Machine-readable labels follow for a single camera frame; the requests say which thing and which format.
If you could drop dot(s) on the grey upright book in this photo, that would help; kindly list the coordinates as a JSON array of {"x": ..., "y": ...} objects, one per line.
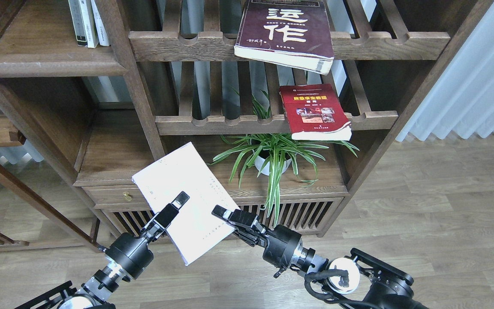
[{"x": 78, "y": 23}]

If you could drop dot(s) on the white upright book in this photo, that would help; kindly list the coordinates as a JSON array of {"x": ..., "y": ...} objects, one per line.
[
  {"x": 87, "y": 16},
  {"x": 100, "y": 28}
]

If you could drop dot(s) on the white upright book right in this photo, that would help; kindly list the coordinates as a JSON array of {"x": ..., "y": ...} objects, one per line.
[{"x": 100, "y": 28}]

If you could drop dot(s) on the white pleated curtain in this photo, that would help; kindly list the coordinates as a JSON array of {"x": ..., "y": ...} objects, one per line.
[{"x": 461, "y": 103}]

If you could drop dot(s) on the dark red Chinese book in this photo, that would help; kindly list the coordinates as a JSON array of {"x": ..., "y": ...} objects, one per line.
[{"x": 292, "y": 33}]

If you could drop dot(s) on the green spider plant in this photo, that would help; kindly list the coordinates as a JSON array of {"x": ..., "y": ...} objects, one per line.
[{"x": 279, "y": 145}]

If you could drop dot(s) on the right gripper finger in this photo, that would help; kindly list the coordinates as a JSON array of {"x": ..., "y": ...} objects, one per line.
[{"x": 223, "y": 213}]

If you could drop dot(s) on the red textbook with photos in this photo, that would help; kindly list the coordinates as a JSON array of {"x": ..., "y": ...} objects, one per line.
[{"x": 314, "y": 113}]

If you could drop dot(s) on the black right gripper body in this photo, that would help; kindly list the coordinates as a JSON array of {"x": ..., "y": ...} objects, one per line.
[{"x": 282, "y": 246}]

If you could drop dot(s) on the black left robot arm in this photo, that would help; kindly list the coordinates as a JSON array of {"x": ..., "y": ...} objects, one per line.
[{"x": 93, "y": 293}]

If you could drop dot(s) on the dark wooden bookshelf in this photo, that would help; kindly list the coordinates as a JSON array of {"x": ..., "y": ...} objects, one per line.
[{"x": 98, "y": 115}]

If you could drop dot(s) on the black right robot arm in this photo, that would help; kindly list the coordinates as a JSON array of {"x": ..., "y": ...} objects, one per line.
[{"x": 357, "y": 281}]

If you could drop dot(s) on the white lavender paperback book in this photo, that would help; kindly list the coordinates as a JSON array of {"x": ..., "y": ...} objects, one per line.
[{"x": 195, "y": 230}]

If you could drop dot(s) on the brass drawer knob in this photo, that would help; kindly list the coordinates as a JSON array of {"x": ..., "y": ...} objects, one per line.
[{"x": 127, "y": 196}]

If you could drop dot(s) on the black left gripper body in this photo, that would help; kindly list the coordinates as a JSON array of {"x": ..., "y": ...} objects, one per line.
[{"x": 132, "y": 253}]

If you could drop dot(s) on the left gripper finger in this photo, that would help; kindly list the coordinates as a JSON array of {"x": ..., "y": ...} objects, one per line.
[{"x": 180, "y": 200}]

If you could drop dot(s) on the white plant pot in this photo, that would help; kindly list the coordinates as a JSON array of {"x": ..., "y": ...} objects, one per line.
[{"x": 263, "y": 163}]

